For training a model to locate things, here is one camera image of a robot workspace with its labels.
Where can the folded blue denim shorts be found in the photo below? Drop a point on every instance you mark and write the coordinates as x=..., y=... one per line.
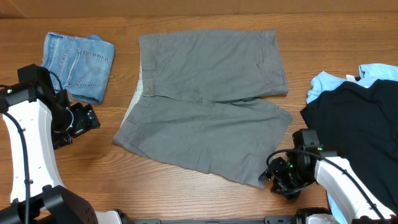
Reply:
x=82, y=65

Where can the light blue t-shirt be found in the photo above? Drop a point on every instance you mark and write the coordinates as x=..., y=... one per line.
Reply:
x=368, y=74

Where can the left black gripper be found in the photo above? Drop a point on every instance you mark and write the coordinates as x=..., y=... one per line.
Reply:
x=87, y=118

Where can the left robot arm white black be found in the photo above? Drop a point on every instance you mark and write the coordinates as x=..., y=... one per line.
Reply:
x=40, y=120

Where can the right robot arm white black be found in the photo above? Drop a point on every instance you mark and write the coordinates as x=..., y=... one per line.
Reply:
x=311, y=162

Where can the grey cotton shorts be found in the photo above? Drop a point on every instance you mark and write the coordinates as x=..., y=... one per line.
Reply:
x=201, y=102

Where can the black t-shirt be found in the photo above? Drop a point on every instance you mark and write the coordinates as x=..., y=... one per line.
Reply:
x=361, y=123

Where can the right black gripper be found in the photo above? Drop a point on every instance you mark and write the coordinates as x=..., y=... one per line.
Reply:
x=275, y=171

